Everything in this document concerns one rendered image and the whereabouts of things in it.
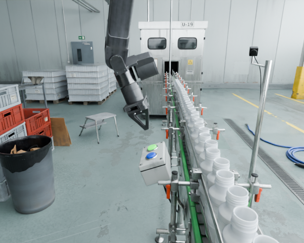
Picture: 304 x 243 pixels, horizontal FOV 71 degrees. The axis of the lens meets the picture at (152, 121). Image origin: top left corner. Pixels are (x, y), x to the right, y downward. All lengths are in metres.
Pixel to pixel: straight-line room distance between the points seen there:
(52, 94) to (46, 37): 4.84
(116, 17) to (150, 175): 0.43
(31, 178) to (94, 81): 4.81
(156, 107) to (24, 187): 3.36
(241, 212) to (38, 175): 1.96
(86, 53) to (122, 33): 10.29
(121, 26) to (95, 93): 6.16
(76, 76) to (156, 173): 6.28
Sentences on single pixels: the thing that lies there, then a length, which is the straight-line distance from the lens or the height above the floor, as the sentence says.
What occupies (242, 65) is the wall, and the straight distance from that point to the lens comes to 10.84.
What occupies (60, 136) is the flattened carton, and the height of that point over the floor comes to 0.18.
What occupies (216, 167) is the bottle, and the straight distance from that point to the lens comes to 0.53.
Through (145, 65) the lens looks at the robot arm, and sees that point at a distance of 0.63.
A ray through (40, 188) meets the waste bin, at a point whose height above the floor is 0.25.
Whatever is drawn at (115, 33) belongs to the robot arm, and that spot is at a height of 1.45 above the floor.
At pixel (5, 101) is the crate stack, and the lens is 2.64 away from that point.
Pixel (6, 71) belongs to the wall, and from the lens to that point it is 12.89.
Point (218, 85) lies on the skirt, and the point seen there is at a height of 0.12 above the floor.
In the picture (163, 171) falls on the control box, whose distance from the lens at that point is 0.63.
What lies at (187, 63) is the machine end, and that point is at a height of 1.27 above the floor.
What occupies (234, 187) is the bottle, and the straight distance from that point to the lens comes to 0.45.
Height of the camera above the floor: 1.40
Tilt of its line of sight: 17 degrees down
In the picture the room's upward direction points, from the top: straight up
